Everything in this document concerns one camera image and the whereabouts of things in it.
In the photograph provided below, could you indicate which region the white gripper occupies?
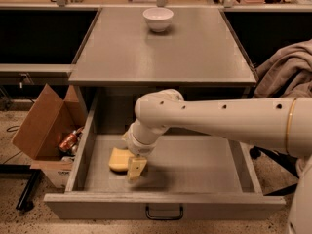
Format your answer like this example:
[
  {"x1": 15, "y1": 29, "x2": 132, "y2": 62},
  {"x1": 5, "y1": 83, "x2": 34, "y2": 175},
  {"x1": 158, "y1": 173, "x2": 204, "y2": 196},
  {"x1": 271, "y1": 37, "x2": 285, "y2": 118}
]
[{"x1": 122, "y1": 126, "x2": 156, "y2": 181}]

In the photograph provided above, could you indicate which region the yellow sponge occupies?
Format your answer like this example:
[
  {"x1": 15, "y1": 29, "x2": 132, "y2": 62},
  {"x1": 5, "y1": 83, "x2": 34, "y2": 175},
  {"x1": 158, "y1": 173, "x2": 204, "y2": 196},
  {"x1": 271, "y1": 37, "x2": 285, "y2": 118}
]
[{"x1": 108, "y1": 147, "x2": 134, "y2": 173}]

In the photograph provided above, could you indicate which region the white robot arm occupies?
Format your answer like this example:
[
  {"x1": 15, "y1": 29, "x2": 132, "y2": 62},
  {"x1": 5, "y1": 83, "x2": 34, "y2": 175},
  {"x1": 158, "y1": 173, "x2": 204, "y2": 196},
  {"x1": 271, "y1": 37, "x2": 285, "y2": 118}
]
[{"x1": 125, "y1": 90, "x2": 312, "y2": 234}]

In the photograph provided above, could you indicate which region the grey open drawer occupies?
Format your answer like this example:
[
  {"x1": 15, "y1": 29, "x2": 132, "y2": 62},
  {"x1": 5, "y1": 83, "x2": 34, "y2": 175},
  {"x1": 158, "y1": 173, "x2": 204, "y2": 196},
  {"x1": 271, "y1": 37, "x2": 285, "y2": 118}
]
[{"x1": 44, "y1": 89, "x2": 285, "y2": 219}]

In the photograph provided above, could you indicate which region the grey cabinet counter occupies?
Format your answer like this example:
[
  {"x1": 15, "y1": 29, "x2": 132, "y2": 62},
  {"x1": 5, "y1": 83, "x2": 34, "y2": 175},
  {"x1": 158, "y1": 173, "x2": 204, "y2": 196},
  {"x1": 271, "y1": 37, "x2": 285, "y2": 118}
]
[{"x1": 69, "y1": 7, "x2": 256, "y2": 86}]

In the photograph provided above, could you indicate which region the red soda can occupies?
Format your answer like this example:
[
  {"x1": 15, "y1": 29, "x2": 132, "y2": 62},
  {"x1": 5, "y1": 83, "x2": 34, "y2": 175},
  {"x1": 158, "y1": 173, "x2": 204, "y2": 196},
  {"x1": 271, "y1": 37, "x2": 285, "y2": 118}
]
[{"x1": 58, "y1": 131, "x2": 78, "y2": 152}]

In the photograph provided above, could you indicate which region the brown cardboard box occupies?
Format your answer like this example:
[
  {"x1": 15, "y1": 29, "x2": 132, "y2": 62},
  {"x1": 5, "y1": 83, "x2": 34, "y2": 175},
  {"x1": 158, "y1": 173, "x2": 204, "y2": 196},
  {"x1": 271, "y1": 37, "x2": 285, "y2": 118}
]
[{"x1": 12, "y1": 84, "x2": 87, "y2": 188}]

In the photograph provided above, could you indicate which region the black metal table leg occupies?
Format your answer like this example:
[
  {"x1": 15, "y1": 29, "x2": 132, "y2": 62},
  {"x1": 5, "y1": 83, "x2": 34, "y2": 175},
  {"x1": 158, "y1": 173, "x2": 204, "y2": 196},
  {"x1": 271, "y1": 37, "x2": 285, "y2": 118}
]
[{"x1": 0, "y1": 164, "x2": 41, "y2": 213}]

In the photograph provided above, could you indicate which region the white ceramic bowl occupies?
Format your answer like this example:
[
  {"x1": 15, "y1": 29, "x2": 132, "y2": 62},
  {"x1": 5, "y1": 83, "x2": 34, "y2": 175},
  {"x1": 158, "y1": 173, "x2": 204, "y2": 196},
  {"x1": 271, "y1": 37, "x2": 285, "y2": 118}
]
[{"x1": 143, "y1": 7, "x2": 174, "y2": 32}]

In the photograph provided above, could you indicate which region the black office chair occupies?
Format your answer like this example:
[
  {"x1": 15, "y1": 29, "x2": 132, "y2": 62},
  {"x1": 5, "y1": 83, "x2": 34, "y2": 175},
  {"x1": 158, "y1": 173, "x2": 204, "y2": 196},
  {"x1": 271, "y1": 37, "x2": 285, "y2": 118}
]
[{"x1": 250, "y1": 147, "x2": 298, "y2": 196}]

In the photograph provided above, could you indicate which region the grey cloth on chair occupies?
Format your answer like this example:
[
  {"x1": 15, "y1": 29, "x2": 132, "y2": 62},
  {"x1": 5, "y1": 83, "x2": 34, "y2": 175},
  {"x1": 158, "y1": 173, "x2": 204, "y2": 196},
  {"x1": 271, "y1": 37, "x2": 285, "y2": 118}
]
[{"x1": 253, "y1": 40, "x2": 312, "y2": 98}]

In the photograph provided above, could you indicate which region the black drawer handle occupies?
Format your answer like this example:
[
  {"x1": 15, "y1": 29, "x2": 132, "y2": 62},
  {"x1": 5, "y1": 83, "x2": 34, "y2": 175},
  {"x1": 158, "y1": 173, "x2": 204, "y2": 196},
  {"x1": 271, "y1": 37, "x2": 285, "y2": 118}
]
[{"x1": 145, "y1": 205, "x2": 184, "y2": 221}]

